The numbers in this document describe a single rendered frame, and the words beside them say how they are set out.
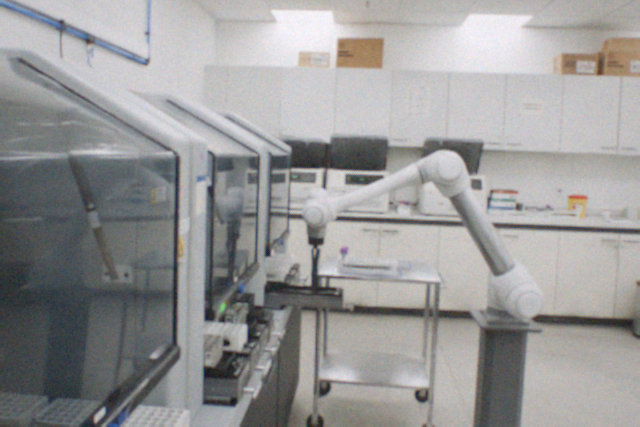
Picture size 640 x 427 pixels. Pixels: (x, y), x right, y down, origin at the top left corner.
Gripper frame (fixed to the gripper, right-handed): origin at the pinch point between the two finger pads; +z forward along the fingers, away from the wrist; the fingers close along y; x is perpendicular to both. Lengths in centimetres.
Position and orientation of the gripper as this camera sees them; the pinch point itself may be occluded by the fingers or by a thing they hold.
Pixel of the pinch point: (314, 281)
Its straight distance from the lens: 236.2
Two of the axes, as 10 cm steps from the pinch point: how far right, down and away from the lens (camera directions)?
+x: 10.0, 0.4, -0.7
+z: -0.4, 10.0, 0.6
